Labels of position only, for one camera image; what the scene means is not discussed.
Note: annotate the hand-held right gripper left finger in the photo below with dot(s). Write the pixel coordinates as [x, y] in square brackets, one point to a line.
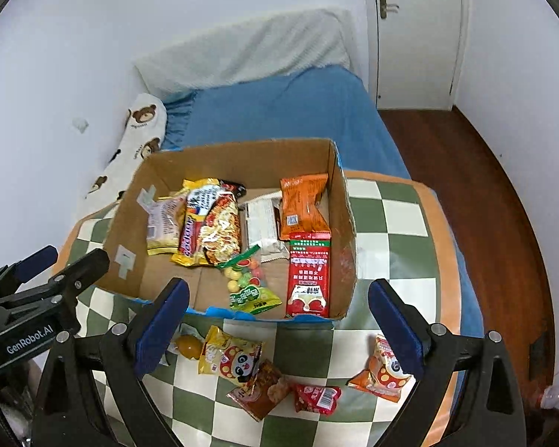
[164, 323]

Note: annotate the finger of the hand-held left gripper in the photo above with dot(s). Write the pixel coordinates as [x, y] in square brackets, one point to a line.
[84, 267]
[35, 260]

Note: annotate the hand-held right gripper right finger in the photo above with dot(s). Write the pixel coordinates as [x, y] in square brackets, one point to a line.
[396, 330]

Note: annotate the green candy packet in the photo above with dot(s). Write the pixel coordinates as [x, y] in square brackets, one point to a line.
[251, 295]

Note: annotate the yellow pink snack packet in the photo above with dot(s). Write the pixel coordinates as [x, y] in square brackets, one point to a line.
[165, 223]

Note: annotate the red green snack packet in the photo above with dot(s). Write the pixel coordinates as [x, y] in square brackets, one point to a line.
[307, 279]

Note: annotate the instant noodle packet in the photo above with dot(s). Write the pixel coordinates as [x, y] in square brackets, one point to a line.
[209, 228]

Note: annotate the white snack packet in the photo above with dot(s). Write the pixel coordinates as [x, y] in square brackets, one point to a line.
[261, 223]

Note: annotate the cardboard box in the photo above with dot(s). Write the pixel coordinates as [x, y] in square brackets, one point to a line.
[191, 163]

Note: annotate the braised egg packet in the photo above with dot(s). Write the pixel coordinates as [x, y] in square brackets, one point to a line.
[188, 345]

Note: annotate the orange panda snack packet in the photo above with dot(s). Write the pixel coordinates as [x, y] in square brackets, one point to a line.
[379, 365]

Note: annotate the yellow panda snack packet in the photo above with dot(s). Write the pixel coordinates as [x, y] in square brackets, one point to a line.
[230, 356]

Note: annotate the small red snack packet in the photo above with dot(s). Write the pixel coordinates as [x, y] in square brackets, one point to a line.
[316, 398]

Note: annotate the green white checkered mat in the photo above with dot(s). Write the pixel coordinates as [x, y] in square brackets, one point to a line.
[400, 223]

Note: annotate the brown snack packet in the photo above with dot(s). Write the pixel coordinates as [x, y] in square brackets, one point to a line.
[261, 391]

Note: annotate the bear print pillow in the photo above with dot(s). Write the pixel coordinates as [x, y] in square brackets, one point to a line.
[139, 135]

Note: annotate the clear plastic bag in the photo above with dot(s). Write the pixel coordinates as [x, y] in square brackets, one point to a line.
[555, 396]

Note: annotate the blue bed sheet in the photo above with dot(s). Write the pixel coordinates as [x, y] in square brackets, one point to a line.
[284, 111]

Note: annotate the white textured pillow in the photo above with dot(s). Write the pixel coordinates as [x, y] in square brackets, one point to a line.
[242, 51]

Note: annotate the white door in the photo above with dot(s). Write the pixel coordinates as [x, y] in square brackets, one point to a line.
[419, 46]

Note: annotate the small white wall fixture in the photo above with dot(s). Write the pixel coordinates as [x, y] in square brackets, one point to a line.
[79, 125]

